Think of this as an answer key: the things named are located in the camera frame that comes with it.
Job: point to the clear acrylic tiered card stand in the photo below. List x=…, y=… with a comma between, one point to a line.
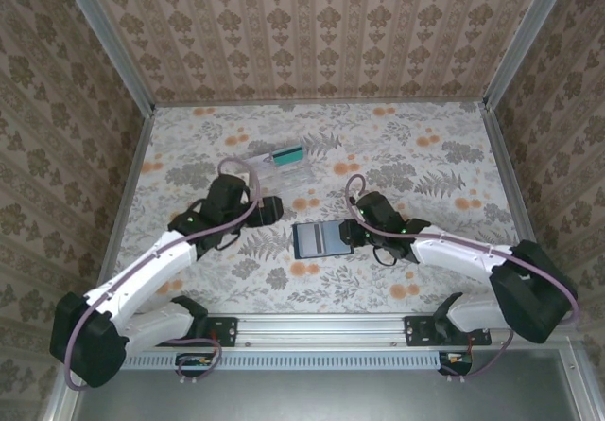
x=298, y=175

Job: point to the floral patterned table cover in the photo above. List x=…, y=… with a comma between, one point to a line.
x=449, y=146

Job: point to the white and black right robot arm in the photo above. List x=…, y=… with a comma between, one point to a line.
x=534, y=298

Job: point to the aluminium frame post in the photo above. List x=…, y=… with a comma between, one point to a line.
x=527, y=38
x=113, y=42

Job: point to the grey card with black stripe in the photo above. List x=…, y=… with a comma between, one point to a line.
x=306, y=241

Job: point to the dark blue card holder wallet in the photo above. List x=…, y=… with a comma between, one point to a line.
x=295, y=241

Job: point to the grey metal sheet panel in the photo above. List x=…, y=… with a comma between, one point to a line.
x=331, y=397

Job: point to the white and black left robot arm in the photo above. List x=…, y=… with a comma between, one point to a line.
x=85, y=345

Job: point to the wide aluminium frame rail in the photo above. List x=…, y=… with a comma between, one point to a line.
x=321, y=328

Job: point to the teal plastic card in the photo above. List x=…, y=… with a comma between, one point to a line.
x=290, y=156

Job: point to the slim aluminium frame rail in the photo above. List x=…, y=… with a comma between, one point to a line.
x=517, y=203
x=321, y=104
x=125, y=203

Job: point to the aluminium frame bar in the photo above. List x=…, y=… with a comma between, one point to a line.
x=574, y=383

